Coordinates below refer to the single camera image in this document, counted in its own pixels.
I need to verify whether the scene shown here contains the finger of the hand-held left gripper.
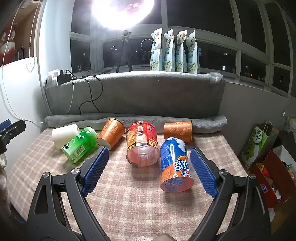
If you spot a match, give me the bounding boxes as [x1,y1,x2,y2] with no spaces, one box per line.
[0,119,26,155]

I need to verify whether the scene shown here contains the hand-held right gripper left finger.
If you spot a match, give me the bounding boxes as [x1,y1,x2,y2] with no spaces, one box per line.
[25,146,112,241]

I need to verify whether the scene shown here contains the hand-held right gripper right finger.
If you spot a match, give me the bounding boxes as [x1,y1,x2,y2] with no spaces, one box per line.
[187,147,273,241]

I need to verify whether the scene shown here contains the blue and orange cup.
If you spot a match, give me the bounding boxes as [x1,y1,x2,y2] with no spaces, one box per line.
[160,137,195,193]

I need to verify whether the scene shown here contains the green translucent cup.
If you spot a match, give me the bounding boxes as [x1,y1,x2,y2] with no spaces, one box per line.
[61,126,99,164]

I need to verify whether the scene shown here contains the orange patterned paper cup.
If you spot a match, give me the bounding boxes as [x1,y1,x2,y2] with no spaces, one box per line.
[97,118,126,151]
[164,120,193,143]

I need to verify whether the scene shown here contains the white plain cup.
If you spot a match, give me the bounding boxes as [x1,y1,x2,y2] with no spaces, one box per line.
[52,124,80,150]

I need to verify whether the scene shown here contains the red printed cup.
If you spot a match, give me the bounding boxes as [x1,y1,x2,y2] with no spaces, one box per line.
[125,121,161,167]

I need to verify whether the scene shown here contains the plaid blanket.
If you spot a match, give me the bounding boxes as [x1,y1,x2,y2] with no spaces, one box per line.
[7,127,251,241]

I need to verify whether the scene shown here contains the rolled grey blanket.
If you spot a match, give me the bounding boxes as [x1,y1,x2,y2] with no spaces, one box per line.
[44,113,228,135]

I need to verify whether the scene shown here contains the beige fuzzy cloth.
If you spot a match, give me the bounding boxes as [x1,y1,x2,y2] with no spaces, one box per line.
[0,153,11,210]

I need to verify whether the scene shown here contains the green paper bag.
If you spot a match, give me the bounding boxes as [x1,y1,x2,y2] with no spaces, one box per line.
[241,121,280,171]

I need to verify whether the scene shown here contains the white power strip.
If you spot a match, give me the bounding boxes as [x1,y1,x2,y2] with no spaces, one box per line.
[46,69,65,87]

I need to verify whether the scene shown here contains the red cardboard box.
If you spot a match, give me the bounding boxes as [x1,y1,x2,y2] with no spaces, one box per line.
[249,149,296,209]

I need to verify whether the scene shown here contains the black charger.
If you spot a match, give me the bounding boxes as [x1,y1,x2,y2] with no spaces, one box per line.
[57,72,74,85]

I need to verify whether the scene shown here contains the grey draped blanket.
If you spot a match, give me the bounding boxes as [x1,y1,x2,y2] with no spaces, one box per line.
[44,71,225,116]

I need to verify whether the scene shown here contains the white green stand-up pouch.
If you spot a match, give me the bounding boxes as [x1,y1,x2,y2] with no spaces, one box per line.
[175,30,187,73]
[186,32,201,74]
[162,28,174,72]
[150,28,164,72]

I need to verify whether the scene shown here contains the black tripod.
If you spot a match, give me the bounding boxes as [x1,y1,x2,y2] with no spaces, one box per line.
[115,30,134,73]

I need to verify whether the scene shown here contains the thin white wall cable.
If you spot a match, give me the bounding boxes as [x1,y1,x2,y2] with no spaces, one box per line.
[0,0,45,124]

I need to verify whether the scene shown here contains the white charging cable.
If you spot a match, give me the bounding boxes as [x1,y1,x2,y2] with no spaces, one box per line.
[65,78,75,115]

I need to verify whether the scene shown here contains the white bead chain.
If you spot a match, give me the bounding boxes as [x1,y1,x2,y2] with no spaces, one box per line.
[26,0,40,73]

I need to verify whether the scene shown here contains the black cable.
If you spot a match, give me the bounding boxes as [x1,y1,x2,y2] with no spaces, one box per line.
[67,69,104,115]

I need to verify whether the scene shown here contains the red wall picture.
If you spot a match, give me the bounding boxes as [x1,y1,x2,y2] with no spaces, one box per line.
[0,22,17,67]

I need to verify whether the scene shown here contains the ring light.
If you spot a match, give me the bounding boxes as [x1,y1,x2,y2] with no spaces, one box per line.
[91,0,156,31]

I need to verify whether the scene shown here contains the white window frame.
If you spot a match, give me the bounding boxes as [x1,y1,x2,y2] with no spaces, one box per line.
[69,0,296,99]

